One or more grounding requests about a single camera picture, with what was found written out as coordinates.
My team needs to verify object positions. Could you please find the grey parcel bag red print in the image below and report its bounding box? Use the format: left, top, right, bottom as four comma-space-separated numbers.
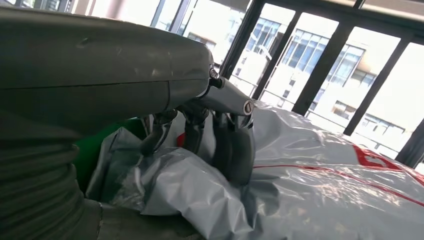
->
85, 126, 157, 213

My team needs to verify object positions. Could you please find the pale grey parcel red line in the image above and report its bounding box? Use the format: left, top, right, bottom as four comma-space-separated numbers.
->
140, 100, 424, 240

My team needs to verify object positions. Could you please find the black window frame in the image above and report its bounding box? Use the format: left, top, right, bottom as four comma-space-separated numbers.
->
149, 0, 424, 170

